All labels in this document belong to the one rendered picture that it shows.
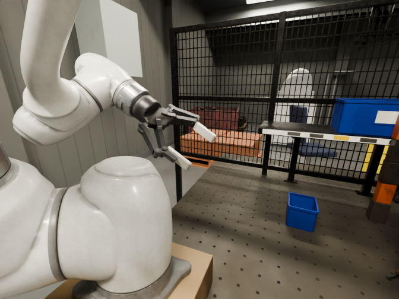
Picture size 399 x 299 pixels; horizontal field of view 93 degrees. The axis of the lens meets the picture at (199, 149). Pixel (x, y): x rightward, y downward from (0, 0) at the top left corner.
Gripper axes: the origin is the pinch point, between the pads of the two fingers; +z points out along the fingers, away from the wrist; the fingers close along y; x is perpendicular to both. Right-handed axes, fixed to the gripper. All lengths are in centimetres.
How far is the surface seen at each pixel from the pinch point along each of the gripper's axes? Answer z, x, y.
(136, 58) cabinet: -152, -95, -152
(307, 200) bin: 45, -15, -28
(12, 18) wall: -200, -67, -55
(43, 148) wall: -139, -155, -19
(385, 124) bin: 47, 16, -53
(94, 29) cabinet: -176, -69, -113
